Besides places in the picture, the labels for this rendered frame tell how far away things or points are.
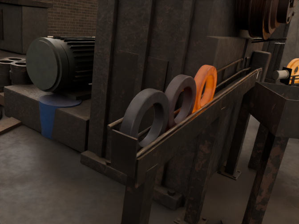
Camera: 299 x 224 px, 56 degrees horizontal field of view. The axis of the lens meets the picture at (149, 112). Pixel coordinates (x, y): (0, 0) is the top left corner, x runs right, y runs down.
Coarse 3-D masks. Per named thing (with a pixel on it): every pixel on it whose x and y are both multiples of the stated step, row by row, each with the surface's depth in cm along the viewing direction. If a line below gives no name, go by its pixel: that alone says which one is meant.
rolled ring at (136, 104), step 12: (144, 96) 68; (156, 96) 71; (132, 108) 67; (144, 108) 68; (156, 108) 78; (168, 108) 79; (132, 120) 66; (156, 120) 80; (132, 132) 66; (156, 132) 79; (144, 144) 76
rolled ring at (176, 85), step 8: (176, 80) 83; (184, 80) 83; (192, 80) 88; (168, 88) 82; (176, 88) 81; (184, 88) 92; (192, 88) 90; (168, 96) 81; (176, 96) 82; (184, 96) 94; (192, 96) 92; (184, 104) 95; (192, 104) 94; (184, 112) 94; (168, 120) 82; (176, 120) 92; (168, 128) 85
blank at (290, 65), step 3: (291, 60) 186; (294, 60) 185; (297, 60) 184; (291, 63) 184; (294, 63) 184; (297, 63) 185; (288, 66) 185; (291, 66) 184; (294, 66) 185; (294, 69) 186; (291, 72) 186; (297, 72) 191
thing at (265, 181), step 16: (256, 96) 117; (272, 96) 104; (288, 96) 122; (256, 112) 116; (272, 112) 103; (288, 112) 97; (272, 128) 102; (288, 128) 99; (272, 144) 115; (272, 160) 117; (256, 176) 125; (272, 176) 120; (256, 192) 123; (256, 208) 125
